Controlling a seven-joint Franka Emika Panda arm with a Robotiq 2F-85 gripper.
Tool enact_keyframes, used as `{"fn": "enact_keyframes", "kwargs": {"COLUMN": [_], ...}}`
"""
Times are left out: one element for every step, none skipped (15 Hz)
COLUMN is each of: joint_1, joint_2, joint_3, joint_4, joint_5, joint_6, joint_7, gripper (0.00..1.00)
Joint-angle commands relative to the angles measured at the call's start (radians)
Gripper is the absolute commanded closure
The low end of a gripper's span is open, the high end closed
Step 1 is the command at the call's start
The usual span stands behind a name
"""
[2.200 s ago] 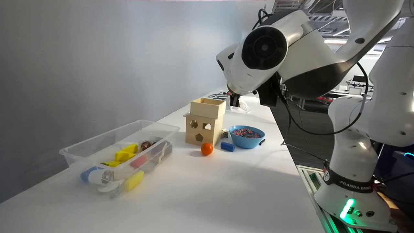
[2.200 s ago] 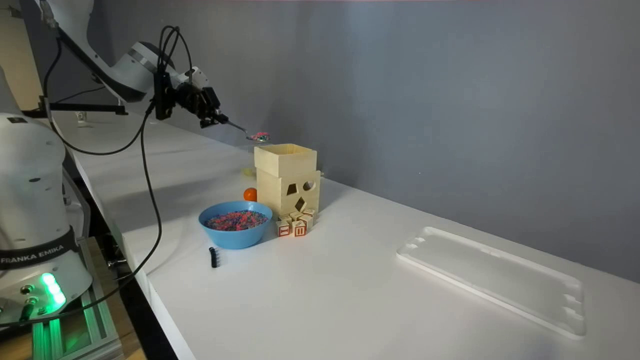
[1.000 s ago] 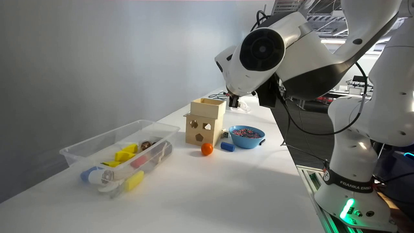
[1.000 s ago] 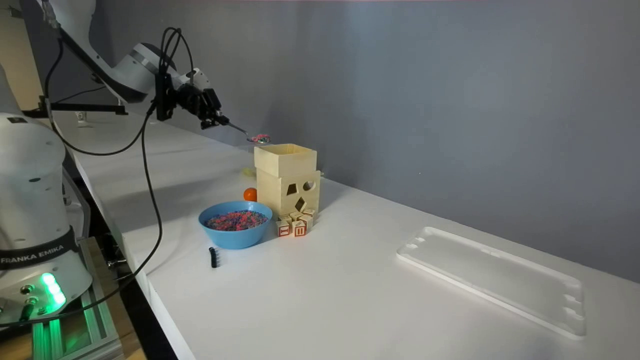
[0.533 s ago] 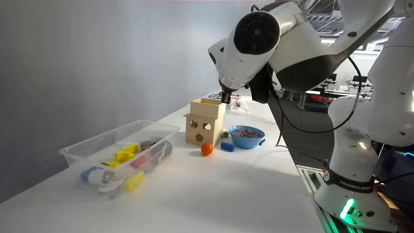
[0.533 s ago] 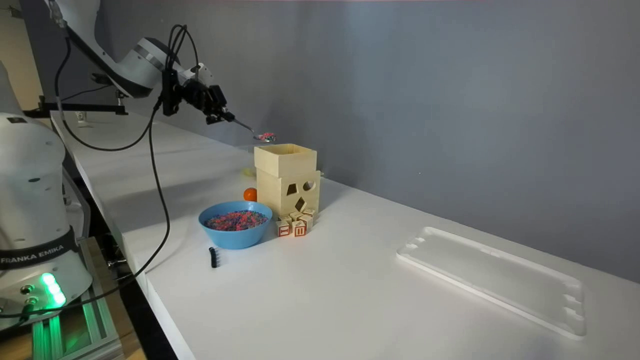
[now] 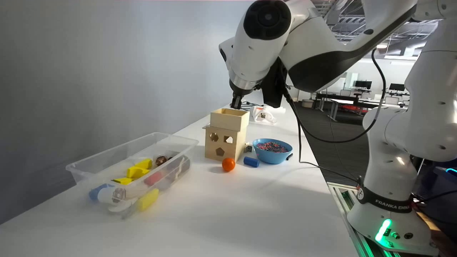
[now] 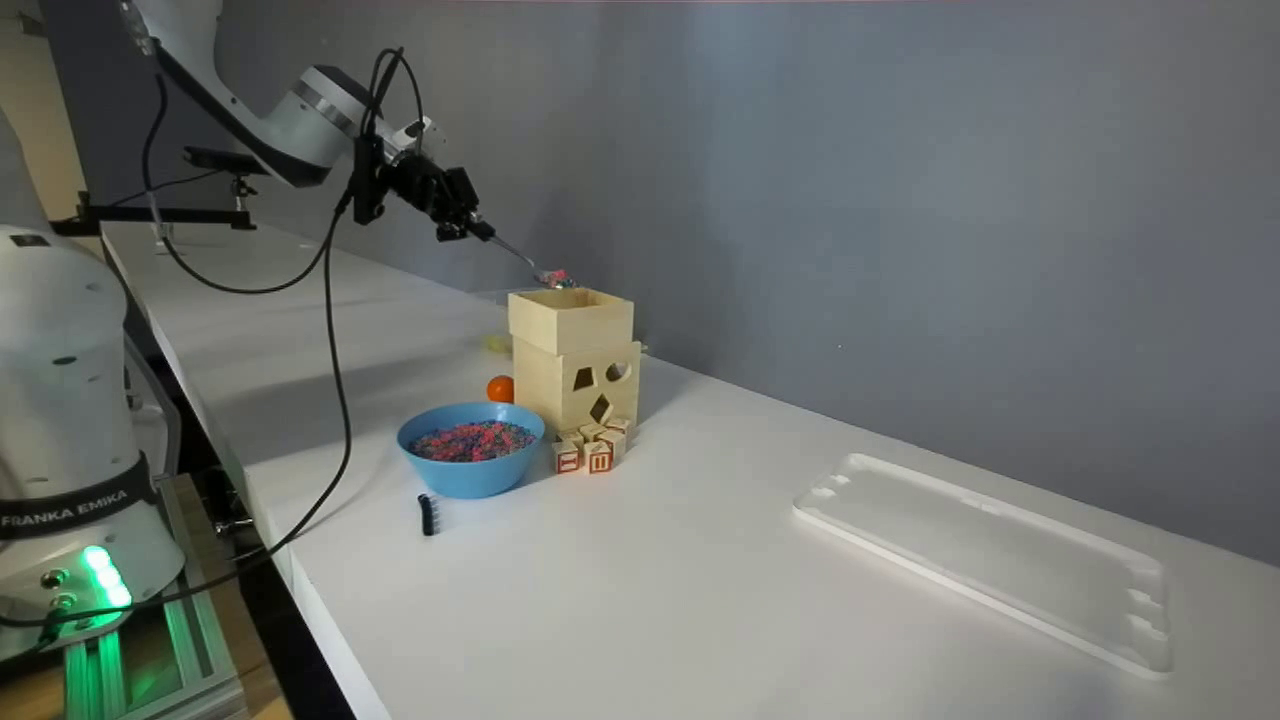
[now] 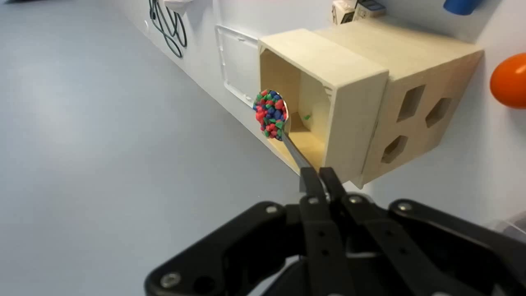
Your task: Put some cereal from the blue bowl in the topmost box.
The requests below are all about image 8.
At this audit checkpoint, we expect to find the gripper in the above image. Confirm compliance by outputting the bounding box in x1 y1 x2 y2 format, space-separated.
384 153 497 243

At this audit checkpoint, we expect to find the metal spoon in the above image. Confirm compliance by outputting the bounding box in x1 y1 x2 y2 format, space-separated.
488 232 578 291

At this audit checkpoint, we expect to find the open wooden box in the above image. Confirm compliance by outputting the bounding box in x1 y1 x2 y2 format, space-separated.
506 287 636 358

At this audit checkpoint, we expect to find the wooden shape sorter box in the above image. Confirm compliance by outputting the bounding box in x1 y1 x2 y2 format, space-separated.
511 336 643 437

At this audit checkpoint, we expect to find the colourful cereal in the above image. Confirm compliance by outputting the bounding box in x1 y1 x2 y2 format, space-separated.
407 420 539 464

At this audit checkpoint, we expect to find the blue bowl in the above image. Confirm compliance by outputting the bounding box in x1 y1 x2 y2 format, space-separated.
396 401 548 500

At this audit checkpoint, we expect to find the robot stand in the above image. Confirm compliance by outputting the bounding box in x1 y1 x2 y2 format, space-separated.
0 470 293 720

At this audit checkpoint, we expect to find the white plastic tray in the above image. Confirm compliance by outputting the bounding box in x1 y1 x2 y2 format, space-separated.
792 452 1174 682

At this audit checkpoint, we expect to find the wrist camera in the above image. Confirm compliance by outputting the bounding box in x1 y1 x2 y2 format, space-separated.
349 134 389 226

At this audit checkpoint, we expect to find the camera on mount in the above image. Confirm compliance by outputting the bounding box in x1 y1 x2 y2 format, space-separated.
48 145 272 238

